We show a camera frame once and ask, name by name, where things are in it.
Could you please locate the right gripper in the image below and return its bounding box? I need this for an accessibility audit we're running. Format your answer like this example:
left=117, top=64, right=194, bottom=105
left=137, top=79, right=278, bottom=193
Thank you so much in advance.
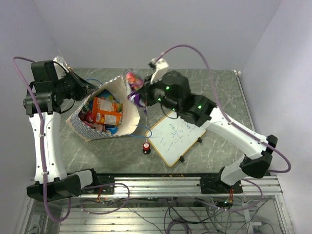
left=136, top=73, right=181, bottom=113

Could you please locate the purple Fox's candy bag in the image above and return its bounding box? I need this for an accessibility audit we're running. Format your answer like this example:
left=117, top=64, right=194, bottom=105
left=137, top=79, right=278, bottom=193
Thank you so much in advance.
left=125, top=70, right=147, bottom=115

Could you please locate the orange snack box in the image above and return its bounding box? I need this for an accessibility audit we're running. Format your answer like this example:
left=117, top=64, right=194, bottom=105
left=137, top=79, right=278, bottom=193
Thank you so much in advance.
left=92, top=97, right=123, bottom=126

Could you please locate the blue checkered paper bag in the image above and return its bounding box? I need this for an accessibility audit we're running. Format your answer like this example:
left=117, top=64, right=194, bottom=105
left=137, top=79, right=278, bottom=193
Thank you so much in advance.
left=66, top=76, right=152, bottom=142

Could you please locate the blue fruit candy bag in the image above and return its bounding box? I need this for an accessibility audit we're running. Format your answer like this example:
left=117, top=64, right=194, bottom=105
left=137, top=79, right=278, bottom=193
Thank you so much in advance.
left=97, top=89, right=119, bottom=104

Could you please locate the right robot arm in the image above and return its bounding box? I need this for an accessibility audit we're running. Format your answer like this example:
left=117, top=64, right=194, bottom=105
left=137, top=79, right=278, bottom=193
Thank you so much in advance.
left=139, top=71, right=278, bottom=193

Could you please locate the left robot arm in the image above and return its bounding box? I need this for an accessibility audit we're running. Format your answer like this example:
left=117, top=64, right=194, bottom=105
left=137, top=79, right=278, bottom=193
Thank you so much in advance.
left=23, top=60, right=99, bottom=202

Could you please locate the pink face snack packet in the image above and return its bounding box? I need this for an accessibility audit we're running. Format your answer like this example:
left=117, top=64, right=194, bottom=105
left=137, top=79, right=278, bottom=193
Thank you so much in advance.
left=82, top=111, right=94, bottom=124

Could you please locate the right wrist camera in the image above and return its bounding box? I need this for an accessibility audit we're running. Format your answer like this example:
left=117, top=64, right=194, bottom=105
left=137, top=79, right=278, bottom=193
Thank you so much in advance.
left=149, top=58, right=169, bottom=84

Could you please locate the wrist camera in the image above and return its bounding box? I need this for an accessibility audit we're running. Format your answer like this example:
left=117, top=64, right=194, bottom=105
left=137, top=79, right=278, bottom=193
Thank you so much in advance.
left=149, top=58, right=169, bottom=84
left=53, top=56, right=69, bottom=72

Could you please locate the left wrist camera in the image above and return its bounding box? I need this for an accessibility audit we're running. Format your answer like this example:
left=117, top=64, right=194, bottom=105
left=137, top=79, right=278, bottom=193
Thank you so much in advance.
left=53, top=56, right=69, bottom=72

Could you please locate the small whiteboard yellow frame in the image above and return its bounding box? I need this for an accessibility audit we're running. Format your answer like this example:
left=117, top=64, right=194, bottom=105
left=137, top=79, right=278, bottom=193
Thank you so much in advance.
left=148, top=111, right=206, bottom=167

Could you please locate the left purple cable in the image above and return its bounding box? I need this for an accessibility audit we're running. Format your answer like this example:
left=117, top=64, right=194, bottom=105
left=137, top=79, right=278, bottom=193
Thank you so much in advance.
left=12, top=56, right=130, bottom=223

